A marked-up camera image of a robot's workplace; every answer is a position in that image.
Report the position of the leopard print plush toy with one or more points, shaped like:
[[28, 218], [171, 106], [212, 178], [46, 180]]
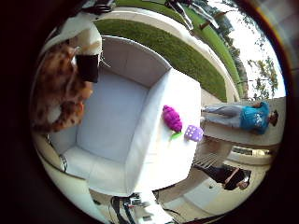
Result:
[[56, 90]]

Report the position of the purple plush dice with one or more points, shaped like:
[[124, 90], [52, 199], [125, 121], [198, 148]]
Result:
[[193, 133]]

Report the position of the white rectangular container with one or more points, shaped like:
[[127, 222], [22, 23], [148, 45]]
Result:
[[112, 118]]

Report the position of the purple grape plush toy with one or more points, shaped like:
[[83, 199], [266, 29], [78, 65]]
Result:
[[172, 118]]

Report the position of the dark tripod stand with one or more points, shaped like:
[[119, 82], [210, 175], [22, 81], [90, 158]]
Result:
[[183, 12]]

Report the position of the person in blue shirt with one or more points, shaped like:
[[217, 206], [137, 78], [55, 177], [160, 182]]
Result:
[[252, 117]]

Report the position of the person in black shirt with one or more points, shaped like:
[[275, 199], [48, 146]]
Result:
[[232, 177]]

